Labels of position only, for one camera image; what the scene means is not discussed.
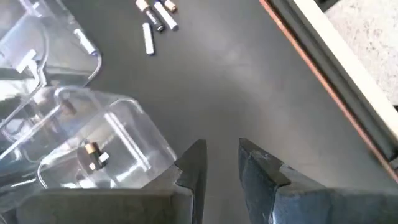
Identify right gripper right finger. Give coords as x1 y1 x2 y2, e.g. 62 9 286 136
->
238 138 398 224

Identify clear plastic bin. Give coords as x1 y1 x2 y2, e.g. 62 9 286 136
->
0 85 178 215
0 0 103 125

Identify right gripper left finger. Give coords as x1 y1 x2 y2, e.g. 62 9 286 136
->
15 139 208 224

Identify white tape label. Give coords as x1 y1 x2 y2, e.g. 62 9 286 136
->
15 49 38 75

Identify silver AAA battery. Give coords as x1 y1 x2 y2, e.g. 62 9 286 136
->
154 1 180 32
142 22 155 56
73 28 100 56

